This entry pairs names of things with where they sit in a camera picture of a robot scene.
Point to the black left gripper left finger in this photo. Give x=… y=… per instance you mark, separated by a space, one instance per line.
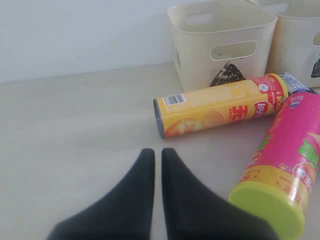
x=125 y=213

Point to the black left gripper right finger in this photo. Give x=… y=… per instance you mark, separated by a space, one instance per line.
x=193 y=212

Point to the middle cream plastic bin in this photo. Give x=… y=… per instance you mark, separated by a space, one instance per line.
x=295 y=46

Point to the pink chips can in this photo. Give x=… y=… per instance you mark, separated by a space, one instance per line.
x=279 y=180

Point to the left cream plastic bin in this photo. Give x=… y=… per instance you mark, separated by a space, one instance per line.
x=215 y=42

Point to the cream plastic bin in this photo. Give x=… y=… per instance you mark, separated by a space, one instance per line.
x=295 y=46
x=215 y=42

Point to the yellow chips can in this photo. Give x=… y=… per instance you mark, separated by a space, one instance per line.
x=219 y=105

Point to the blue white milk carton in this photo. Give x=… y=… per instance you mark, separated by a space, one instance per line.
x=295 y=86

